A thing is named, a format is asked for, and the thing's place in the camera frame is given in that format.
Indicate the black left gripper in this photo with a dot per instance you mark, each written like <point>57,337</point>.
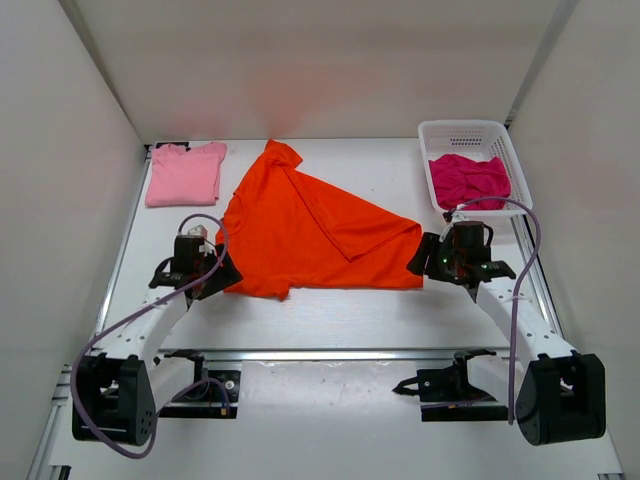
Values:
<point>220,273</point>

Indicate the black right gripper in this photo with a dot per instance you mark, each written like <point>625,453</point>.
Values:
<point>422,258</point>

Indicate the orange t-shirt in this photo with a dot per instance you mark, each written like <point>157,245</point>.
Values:
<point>287,229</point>

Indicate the light pink t-shirt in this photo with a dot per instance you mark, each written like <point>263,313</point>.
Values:
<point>185,176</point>

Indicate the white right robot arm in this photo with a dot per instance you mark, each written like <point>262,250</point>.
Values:
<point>554,393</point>

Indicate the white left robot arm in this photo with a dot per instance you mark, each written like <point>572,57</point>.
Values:
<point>125,381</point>

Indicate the magenta t-shirt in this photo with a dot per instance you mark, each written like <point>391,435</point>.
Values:
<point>458,179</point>

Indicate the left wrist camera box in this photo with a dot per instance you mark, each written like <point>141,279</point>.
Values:
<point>198,231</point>

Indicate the aluminium table edge rail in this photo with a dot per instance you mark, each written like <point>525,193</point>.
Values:
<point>325,355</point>

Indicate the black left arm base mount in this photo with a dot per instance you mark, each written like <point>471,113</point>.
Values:
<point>217,399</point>

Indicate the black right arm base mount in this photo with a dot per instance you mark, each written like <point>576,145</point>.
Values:
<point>446,395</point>

